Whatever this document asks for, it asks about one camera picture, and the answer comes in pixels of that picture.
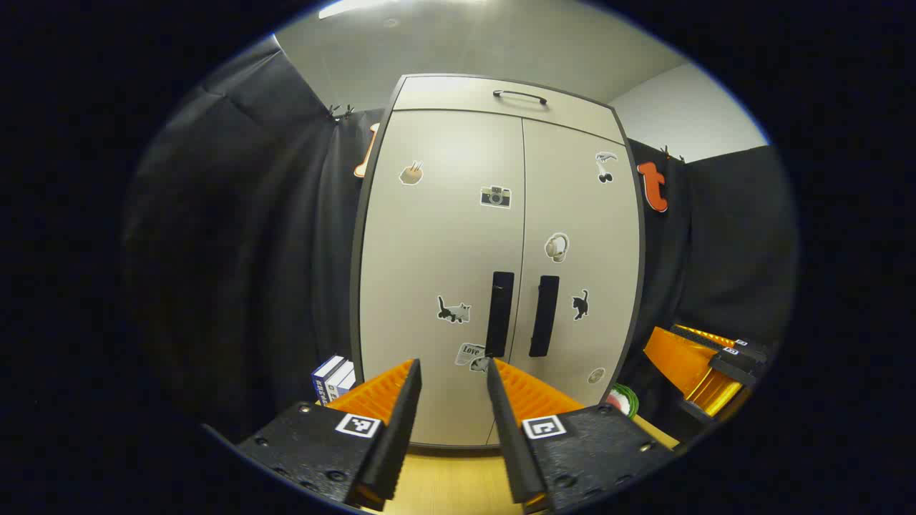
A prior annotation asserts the beige cabinet drawer front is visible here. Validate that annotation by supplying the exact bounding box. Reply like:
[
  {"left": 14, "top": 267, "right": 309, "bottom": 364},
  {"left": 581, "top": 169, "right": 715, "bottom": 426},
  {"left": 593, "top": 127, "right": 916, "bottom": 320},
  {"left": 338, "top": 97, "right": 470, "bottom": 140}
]
[{"left": 392, "top": 75, "right": 627, "bottom": 144}]

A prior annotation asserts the black backdrop cloth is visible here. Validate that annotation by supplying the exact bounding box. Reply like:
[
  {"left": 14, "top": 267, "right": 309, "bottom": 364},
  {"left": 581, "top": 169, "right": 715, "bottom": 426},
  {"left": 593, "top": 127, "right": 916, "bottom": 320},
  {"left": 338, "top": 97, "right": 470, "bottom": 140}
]
[{"left": 122, "top": 36, "right": 799, "bottom": 444}]

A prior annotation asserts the headphone sticker shoe cabinet door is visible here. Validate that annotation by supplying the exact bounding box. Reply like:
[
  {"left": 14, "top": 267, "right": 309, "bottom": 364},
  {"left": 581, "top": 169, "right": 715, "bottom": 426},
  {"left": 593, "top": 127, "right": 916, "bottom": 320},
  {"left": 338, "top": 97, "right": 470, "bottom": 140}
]
[{"left": 494, "top": 118, "right": 643, "bottom": 444}]

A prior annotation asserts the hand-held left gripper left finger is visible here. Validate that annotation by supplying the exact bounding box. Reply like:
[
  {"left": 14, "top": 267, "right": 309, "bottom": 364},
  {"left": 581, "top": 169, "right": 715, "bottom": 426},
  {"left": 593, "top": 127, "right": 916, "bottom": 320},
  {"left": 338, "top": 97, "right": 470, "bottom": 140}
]
[{"left": 236, "top": 358, "right": 423, "bottom": 512}]

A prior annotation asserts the dark curved drawer handle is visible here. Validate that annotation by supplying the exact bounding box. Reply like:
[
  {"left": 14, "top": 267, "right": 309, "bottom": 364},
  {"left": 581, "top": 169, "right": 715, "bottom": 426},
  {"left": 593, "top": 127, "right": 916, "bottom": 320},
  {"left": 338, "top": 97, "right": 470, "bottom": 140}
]
[{"left": 492, "top": 89, "right": 549, "bottom": 106}]

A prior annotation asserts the camera sticker shoe cabinet door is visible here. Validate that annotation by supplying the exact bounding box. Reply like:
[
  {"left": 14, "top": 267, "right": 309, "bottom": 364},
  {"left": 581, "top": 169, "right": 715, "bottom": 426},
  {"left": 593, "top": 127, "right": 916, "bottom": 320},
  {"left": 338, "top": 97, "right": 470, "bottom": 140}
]
[{"left": 358, "top": 109, "right": 527, "bottom": 448}]

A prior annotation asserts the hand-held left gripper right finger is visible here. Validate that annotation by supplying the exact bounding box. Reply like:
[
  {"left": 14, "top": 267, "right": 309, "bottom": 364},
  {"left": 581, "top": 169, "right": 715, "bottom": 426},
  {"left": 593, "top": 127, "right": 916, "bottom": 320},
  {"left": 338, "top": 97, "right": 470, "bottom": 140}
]
[{"left": 487, "top": 358, "right": 677, "bottom": 514}]

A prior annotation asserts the ceiling light strip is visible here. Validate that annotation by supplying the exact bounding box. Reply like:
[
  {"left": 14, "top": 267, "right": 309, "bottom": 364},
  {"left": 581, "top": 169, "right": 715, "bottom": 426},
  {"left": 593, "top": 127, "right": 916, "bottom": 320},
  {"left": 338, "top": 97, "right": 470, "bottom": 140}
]
[{"left": 318, "top": 0, "right": 401, "bottom": 19}]

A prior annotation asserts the black bar door handle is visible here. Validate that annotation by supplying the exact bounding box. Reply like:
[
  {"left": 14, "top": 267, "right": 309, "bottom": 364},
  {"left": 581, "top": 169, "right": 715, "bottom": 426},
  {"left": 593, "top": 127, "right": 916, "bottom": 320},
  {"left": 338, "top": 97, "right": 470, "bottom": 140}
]
[
  {"left": 528, "top": 275, "right": 560, "bottom": 358},
  {"left": 485, "top": 271, "right": 515, "bottom": 358}
]

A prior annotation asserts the watermelon slice toy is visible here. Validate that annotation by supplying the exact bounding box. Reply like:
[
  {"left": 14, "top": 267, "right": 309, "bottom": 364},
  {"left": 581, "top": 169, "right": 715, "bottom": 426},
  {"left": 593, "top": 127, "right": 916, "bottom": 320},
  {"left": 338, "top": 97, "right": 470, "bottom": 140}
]
[{"left": 607, "top": 383, "right": 639, "bottom": 419}]

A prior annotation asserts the beige double-door shoe cabinet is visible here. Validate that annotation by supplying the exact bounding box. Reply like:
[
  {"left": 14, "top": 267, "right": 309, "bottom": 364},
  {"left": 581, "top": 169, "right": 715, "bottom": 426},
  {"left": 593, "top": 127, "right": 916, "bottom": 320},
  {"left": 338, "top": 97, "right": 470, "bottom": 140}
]
[{"left": 349, "top": 73, "right": 646, "bottom": 451}]

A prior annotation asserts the blue and white box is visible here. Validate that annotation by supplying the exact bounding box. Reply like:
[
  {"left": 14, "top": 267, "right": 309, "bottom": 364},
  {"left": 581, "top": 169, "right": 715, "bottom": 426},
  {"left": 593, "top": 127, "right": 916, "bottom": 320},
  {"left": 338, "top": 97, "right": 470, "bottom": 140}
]
[
  {"left": 326, "top": 360, "right": 356, "bottom": 401},
  {"left": 311, "top": 355, "right": 346, "bottom": 406}
]

